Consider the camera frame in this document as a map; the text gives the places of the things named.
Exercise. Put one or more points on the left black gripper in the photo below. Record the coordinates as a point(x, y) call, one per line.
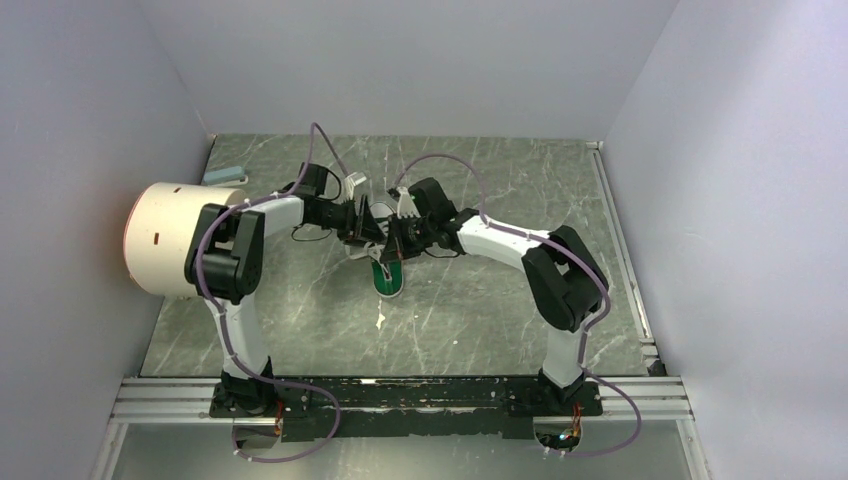
point(362, 227)

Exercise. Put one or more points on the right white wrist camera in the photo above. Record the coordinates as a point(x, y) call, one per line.
point(405, 205)

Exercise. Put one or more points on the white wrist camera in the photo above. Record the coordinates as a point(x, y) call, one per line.
point(405, 205)
point(351, 182)

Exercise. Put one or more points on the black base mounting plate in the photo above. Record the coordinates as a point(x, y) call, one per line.
point(310, 408)

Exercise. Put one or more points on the green canvas sneaker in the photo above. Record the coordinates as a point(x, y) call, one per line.
point(387, 278)

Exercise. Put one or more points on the cream cylindrical container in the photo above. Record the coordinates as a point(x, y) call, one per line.
point(159, 232)

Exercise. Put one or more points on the small light blue block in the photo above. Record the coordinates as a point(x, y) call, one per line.
point(229, 176)

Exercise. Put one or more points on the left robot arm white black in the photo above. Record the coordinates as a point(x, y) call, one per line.
point(225, 262)

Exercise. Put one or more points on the aluminium frame rail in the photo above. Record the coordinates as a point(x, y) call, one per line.
point(653, 396)

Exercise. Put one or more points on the white shoelace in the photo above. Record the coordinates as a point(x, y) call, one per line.
point(371, 239)

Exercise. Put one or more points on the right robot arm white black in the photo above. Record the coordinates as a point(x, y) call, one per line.
point(568, 287)

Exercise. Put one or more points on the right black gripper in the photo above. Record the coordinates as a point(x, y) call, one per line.
point(396, 245)

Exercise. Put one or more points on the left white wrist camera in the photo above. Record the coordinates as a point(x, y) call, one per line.
point(351, 182)

